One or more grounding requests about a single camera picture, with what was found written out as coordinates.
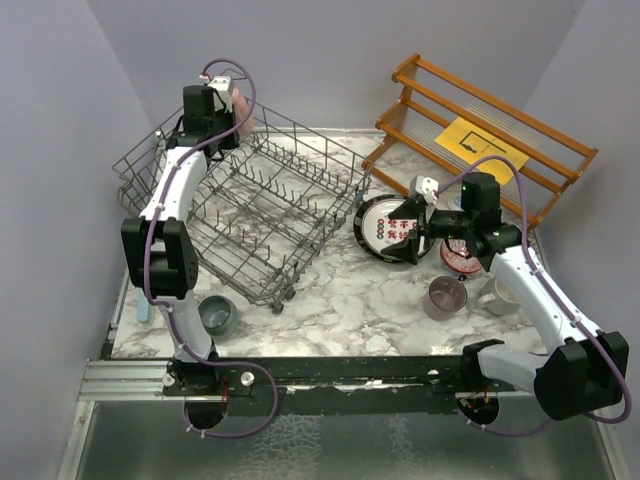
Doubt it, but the red patterned glass bowl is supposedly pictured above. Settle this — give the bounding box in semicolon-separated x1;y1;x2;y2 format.
440;239;483;275

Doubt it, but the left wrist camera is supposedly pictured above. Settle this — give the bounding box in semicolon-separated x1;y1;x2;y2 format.
199;74;235;113

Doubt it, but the light blue sponge bar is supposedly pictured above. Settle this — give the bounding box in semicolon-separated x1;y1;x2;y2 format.
136;288;153;324

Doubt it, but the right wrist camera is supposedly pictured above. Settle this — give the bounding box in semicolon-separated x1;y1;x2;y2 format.
408;175;439;205

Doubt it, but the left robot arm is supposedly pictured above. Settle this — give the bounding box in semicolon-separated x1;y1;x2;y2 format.
121;76;238;395

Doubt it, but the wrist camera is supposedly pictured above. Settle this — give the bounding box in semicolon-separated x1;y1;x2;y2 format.
408;175;439;205
199;74;235;113

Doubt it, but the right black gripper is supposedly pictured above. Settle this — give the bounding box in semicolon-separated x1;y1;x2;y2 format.
382;197;475;264

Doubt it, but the purple mug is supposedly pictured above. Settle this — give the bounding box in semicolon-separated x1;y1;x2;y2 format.
423;275;468;321

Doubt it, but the yellow paper card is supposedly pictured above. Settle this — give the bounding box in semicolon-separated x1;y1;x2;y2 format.
435;117;529;170

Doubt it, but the pink cream mug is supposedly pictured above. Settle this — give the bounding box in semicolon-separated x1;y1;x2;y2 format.
232;87;255;137

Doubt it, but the orange wooden shelf rack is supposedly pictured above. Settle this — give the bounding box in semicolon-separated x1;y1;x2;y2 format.
362;54;598;228

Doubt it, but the white grey mug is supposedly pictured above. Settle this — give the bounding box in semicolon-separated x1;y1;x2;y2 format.
476;278;520;316

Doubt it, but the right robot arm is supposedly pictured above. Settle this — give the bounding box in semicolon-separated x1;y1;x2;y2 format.
382;172;632;421

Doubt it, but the grey wire dish rack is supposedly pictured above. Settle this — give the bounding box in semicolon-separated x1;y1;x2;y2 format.
115;100;370;313

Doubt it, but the dark grey mug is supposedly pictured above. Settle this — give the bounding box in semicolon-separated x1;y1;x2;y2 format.
198;295;240;337

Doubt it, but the black rimmed printed plate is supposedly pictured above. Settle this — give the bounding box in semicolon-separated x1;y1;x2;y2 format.
353;194;416;263

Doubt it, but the black mounting base bar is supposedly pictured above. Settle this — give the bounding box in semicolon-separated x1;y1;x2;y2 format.
162;355;515;416

